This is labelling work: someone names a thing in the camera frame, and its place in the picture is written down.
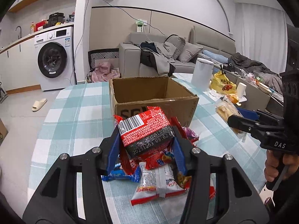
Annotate pink cloth pile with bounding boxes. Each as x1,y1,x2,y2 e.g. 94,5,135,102
91,62,121,83

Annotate black patterned chair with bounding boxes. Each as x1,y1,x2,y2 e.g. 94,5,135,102
88,48,119,71

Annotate purple snack packet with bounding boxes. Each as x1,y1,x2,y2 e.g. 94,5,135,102
182,127,199,143

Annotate clear bread bag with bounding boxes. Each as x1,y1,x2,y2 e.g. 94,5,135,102
215,96,246,141

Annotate grey sofa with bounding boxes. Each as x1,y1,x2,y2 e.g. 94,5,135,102
118,25,284,112

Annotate grey cushion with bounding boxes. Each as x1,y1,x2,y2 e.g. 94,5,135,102
177,42,204,63

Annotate right hand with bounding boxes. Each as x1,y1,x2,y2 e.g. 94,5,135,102
264,150,298,182

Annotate grey jacket on sofa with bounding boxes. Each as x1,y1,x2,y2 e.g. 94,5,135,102
140,41,176,76

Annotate brown cardboard box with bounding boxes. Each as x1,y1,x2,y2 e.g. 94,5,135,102
109,77,199,126

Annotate white cylindrical bin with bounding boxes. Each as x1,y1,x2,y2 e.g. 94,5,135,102
191,58,214,91

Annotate red black snack packet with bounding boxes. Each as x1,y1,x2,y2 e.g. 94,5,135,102
114,106,187,175

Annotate white red snack packet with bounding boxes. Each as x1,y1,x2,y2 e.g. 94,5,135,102
130,162,217,206

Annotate white washing machine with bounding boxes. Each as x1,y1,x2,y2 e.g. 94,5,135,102
34,26,76,91

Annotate blue snack packet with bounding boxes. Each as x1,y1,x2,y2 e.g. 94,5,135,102
101,162,142,183

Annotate beige slipper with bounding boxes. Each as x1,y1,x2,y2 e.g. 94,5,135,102
32,98,47,112

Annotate yellow plastic bag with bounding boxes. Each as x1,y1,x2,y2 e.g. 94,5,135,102
209,71,237,95

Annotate teal plaid tablecloth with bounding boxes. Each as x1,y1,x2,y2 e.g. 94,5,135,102
22,77,271,223

